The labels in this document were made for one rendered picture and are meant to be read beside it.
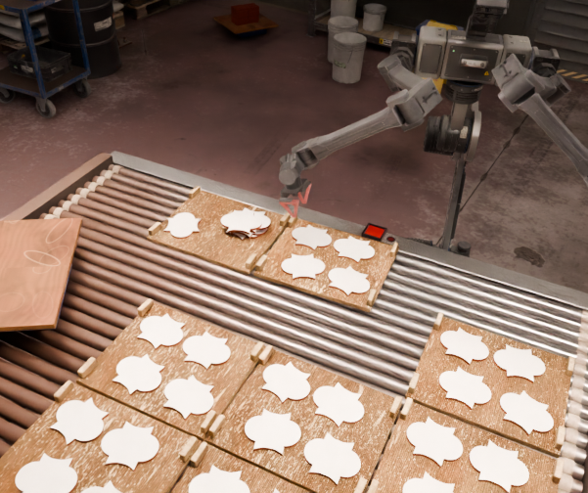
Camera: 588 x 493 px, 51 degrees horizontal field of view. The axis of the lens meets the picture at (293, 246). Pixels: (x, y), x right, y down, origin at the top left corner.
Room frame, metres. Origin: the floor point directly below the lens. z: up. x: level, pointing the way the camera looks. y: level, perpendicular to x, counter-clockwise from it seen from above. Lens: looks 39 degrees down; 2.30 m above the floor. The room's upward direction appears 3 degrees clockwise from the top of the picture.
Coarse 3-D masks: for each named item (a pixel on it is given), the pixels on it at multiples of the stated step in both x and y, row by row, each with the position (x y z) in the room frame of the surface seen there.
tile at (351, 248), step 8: (344, 240) 1.73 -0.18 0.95; (352, 240) 1.73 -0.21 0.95; (336, 248) 1.68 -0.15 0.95; (344, 248) 1.68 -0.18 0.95; (352, 248) 1.68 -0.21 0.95; (360, 248) 1.68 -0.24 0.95; (368, 248) 1.69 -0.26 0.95; (344, 256) 1.64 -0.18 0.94; (352, 256) 1.64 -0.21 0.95; (360, 256) 1.64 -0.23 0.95; (368, 256) 1.64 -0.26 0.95
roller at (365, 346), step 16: (80, 240) 1.69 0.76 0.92; (112, 256) 1.62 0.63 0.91; (128, 256) 1.61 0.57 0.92; (160, 272) 1.54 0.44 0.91; (176, 272) 1.54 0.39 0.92; (192, 288) 1.49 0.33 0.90; (208, 288) 1.47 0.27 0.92; (240, 304) 1.41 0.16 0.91; (256, 304) 1.41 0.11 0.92; (288, 320) 1.35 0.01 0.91; (304, 320) 1.35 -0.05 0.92; (336, 336) 1.29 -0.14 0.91; (352, 336) 1.29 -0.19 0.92; (368, 352) 1.24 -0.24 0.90; (384, 352) 1.23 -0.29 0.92; (416, 368) 1.18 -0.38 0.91; (576, 416) 1.03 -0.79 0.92
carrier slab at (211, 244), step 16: (192, 208) 1.89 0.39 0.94; (208, 208) 1.89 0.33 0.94; (224, 208) 1.90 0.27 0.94; (240, 208) 1.90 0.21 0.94; (256, 208) 1.91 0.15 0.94; (208, 224) 1.79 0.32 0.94; (272, 224) 1.81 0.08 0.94; (160, 240) 1.69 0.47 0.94; (176, 240) 1.69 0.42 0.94; (192, 240) 1.70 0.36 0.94; (208, 240) 1.70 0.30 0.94; (224, 240) 1.71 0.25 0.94; (240, 240) 1.71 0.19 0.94; (256, 240) 1.72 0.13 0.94; (272, 240) 1.72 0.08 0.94; (208, 256) 1.61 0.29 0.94; (224, 256) 1.62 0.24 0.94; (240, 256) 1.62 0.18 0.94; (240, 272) 1.55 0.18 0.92
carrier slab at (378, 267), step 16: (304, 224) 1.82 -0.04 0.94; (288, 240) 1.73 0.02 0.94; (336, 240) 1.74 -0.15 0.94; (368, 240) 1.75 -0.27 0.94; (272, 256) 1.63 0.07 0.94; (288, 256) 1.63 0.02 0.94; (320, 256) 1.64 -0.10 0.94; (336, 256) 1.64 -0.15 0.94; (384, 256) 1.66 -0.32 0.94; (256, 272) 1.54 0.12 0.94; (272, 272) 1.55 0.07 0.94; (368, 272) 1.57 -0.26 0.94; (384, 272) 1.57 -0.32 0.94; (304, 288) 1.48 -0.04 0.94; (320, 288) 1.48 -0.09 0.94; (352, 304) 1.41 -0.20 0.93
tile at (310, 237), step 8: (296, 232) 1.76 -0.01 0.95; (304, 232) 1.76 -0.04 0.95; (312, 232) 1.77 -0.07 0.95; (320, 232) 1.77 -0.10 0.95; (296, 240) 1.72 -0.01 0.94; (304, 240) 1.72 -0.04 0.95; (312, 240) 1.72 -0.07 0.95; (320, 240) 1.72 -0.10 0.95; (328, 240) 1.72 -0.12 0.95; (312, 248) 1.68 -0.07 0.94
